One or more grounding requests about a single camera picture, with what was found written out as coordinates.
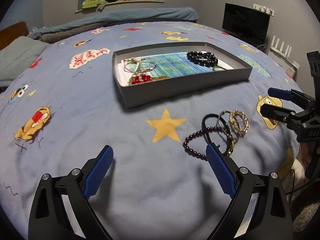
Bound grey-green pillow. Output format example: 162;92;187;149
1;36;49;86

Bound red bead gold necklace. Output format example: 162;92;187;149
128;73;171;86

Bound green cloth on sill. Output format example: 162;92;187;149
81;0;107;10

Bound white wall hook rack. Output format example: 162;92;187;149
253;4;274;17

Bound printed paper tray liner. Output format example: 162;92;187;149
118;51;234;86

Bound Sesame Street blue bedsheet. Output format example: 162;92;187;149
1;22;298;239

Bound folded teal blanket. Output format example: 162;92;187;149
28;7;199;40

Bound thin silver bangle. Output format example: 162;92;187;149
217;111;240;140

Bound grey shallow box tray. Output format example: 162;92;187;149
112;42;252;108

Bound black hair tie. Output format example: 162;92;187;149
201;113;235;157

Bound black cable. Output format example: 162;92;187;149
285;168;316;201

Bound wooden window sill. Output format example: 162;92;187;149
74;0;164;14

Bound gold chain bracelet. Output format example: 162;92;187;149
228;109;250;136

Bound black bead bracelet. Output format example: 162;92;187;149
186;50;219;68

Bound white wifi router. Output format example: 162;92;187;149
268;35;300;79

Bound wooden headboard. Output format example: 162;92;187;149
0;22;29;50

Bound black flat television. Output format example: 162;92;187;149
222;3;270;46

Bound pink cord bracelet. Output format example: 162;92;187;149
123;56;158;75

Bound dark maroon bead bracelet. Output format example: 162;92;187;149
182;126;223;162

